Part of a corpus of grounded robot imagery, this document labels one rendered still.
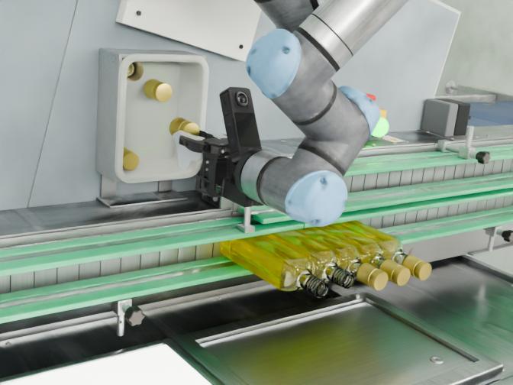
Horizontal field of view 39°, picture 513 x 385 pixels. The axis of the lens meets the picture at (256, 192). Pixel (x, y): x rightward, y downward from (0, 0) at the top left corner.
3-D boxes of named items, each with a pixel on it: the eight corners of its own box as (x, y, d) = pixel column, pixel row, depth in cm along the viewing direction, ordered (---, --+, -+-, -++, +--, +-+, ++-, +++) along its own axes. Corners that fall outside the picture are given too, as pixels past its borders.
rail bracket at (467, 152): (433, 150, 168) (480, 165, 158) (437, 119, 166) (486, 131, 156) (443, 149, 170) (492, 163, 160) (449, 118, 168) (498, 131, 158)
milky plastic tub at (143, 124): (95, 172, 131) (116, 185, 125) (99, 46, 125) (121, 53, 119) (178, 165, 142) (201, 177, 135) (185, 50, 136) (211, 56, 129)
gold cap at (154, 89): (144, 79, 130) (156, 82, 127) (161, 79, 132) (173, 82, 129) (143, 98, 131) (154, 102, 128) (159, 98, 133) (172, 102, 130)
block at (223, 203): (198, 199, 139) (217, 210, 134) (201, 151, 137) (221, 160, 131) (213, 197, 141) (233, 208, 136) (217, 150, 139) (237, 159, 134)
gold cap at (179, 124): (169, 117, 123) (183, 122, 119) (187, 117, 125) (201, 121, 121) (168, 137, 123) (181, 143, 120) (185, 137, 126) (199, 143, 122)
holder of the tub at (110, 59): (94, 198, 133) (112, 211, 127) (99, 48, 126) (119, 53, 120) (175, 190, 143) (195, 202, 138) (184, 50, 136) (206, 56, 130)
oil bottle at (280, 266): (218, 253, 138) (289, 297, 122) (221, 226, 136) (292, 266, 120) (243, 250, 141) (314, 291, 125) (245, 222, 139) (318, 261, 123)
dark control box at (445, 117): (418, 129, 182) (445, 137, 176) (424, 98, 180) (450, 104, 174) (440, 128, 187) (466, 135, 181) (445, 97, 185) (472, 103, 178)
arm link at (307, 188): (362, 189, 98) (329, 241, 97) (309, 169, 107) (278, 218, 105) (332, 158, 93) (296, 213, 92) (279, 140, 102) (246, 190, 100)
